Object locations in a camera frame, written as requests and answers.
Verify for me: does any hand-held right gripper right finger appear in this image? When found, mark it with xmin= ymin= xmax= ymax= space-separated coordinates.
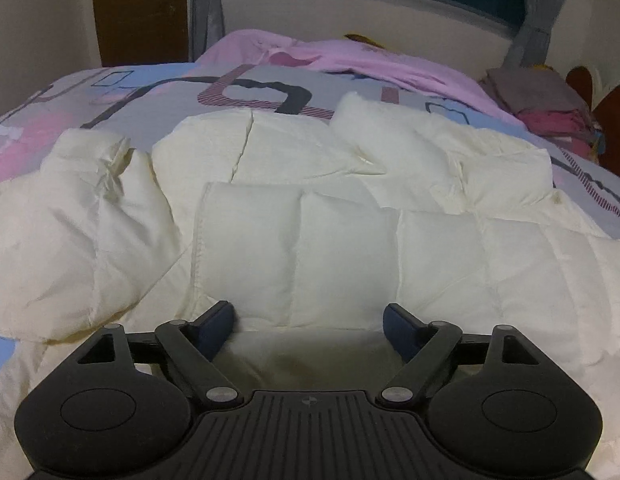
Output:
xmin=377 ymin=302 xmax=542 ymax=406

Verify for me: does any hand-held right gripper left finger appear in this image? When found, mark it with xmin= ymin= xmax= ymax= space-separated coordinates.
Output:
xmin=76 ymin=301 xmax=245 ymax=406

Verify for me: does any white quilted duvet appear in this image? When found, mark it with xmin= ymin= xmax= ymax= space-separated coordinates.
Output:
xmin=0 ymin=92 xmax=620 ymax=480

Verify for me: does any patterned grey bed sheet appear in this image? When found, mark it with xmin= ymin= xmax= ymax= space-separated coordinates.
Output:
xmin=0 ymin=60 xmax=620 ymax=376

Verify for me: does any pink folded cloth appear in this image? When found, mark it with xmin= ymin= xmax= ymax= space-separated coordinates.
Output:
xmin=515 ymin=106 xmax=603 ymax=158

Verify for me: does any grey folded cloth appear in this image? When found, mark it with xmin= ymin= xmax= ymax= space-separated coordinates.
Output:
xmin=480 ymin=66 xmax=588 ymax=115

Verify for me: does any pink blanket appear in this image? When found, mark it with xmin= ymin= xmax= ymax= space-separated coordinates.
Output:
xmin=195 ymin=29 xmax=533 ymax=133

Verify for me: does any yellow cloth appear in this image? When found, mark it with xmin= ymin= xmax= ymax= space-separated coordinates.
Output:
xmin=344 ymin=33 xmax=388 ymax=52

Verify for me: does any brown heart-shaped headboard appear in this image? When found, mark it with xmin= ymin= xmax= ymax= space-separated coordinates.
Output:
xmin=564 ymin=62 xmax=620 ymax=183

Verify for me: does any grey curtain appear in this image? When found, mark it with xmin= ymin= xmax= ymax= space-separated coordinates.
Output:
xmin=188 ymin=0 xmax=227 ymax=61
xmin=507 ymin=0 xmax=568 ymax=70

